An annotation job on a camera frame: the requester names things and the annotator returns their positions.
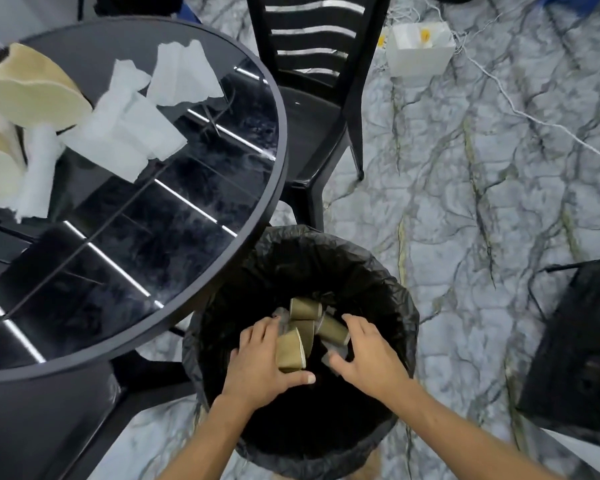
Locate round black glass table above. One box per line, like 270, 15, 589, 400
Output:
0, 17, 289, 385

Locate white foam box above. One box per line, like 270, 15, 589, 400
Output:
385, 20, 457, 78

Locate black plastic chair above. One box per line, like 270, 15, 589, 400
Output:
0, 352, 201, 480
245, 0, 393, 231

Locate person's right hand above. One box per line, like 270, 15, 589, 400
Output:
328, 313, 413, 403

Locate black glass door fridge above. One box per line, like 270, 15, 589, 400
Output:
515, 253, 600, 451

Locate white floor cable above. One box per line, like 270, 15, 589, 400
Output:
449, 29, 600, 161

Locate person's left hand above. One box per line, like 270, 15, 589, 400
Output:
221, 316, 317, 413

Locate person's right forearm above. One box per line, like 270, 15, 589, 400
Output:
392, 379, 563, 480

